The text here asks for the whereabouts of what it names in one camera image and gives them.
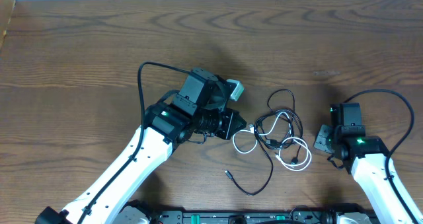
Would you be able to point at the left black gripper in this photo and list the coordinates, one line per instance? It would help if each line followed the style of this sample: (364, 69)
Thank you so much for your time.
(226, 125)

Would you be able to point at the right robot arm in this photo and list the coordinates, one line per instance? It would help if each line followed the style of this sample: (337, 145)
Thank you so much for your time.
(366, 158)

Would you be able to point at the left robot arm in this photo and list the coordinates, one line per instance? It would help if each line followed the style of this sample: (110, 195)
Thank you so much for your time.
(200, 107)

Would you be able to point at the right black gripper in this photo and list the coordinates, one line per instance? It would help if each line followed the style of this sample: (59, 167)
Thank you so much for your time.
(323, 138)

